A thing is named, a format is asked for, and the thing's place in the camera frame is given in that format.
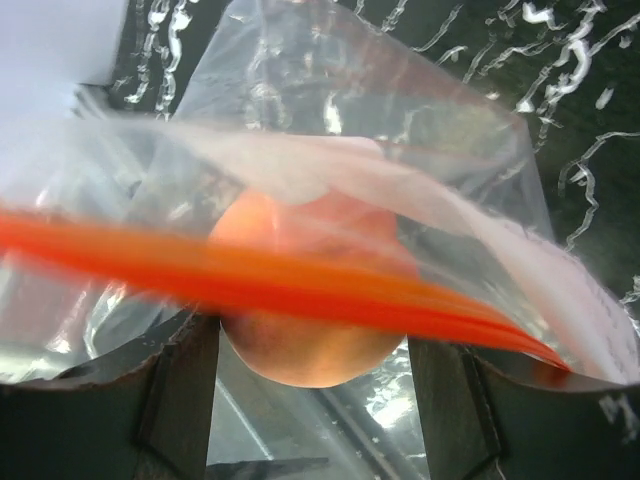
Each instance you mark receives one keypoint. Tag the black marble pattern mat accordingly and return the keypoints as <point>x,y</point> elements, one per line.
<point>571,69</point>

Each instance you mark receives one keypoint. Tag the clear zip top bag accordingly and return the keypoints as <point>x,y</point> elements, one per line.
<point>106,216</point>

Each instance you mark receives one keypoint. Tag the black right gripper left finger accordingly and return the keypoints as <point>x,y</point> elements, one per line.
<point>142,411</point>

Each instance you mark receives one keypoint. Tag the orange fake peach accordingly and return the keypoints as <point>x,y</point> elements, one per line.
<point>293,350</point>

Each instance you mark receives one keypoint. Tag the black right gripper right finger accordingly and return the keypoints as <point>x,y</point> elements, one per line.
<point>488,414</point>

